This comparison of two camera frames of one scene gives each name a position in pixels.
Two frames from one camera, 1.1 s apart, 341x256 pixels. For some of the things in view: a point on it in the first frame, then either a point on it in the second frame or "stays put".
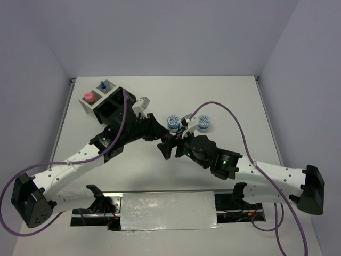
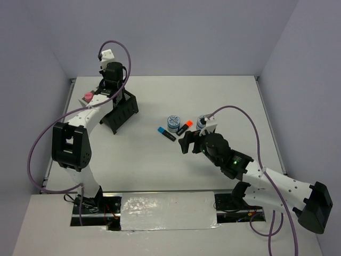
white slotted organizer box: (89, 100) stays put
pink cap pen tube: (89, 97) stays put
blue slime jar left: (173, 123) stays put
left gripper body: (142, 129) to (103, 73)
